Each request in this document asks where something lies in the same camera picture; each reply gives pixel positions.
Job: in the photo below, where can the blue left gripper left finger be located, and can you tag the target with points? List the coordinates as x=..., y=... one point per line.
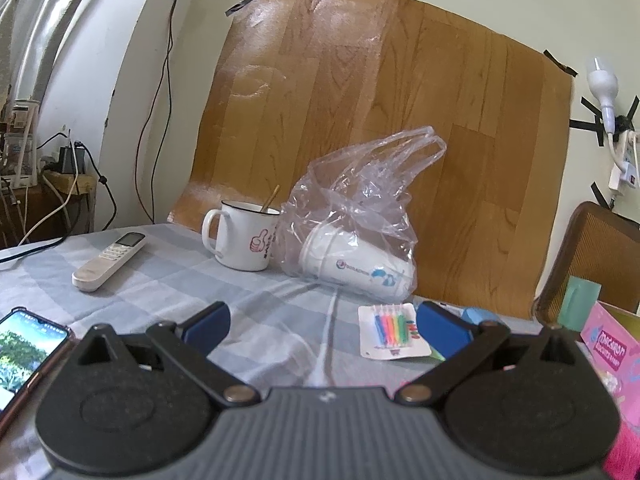
x=196, y=336

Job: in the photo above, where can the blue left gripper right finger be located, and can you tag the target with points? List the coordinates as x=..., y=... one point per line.
x=453, y=337

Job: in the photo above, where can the pink fluffy cloth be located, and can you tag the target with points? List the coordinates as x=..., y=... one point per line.
x=623, y=461

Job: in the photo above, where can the blue glasses case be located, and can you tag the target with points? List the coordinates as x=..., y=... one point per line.
x=477, y=316

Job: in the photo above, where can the birthday candles pack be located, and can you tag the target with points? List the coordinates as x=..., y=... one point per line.
x=388, y=332

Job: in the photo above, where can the checked blue grey tablecloth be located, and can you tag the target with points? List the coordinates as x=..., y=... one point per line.
x=284, y=331

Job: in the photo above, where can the white enamel mug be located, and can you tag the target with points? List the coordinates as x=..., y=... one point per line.
x=240, y=235

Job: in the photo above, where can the white remote control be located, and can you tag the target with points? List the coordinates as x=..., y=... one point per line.
x=97, y=271

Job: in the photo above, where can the teal paper card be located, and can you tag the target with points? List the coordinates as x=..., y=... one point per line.
x=580, y=296

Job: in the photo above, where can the white paper cups stack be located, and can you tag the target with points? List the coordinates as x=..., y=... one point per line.
x=334, y=255

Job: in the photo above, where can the clear plastic bag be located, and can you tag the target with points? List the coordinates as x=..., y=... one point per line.
x=362, y=189

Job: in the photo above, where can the wooden stick in mug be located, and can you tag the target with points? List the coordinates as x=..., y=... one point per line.
x=265, y=206

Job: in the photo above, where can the pink macaron box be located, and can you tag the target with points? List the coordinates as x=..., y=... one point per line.
x=614, y=354

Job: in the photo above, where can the brown mesh chair back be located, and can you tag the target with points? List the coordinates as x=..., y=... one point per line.
x=598, y=246

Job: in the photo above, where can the smartphone with lit screen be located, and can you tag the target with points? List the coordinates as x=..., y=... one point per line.
x=31, y=346

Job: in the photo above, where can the white power strip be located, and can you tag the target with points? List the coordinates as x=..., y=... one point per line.
x=624, y=152

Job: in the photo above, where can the wood-pattern vinyl backdrop sheet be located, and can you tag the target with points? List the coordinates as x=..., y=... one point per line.
x=299, y=79

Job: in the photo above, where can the white light bulb lamp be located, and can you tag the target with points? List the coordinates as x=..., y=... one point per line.
x=603, y=85

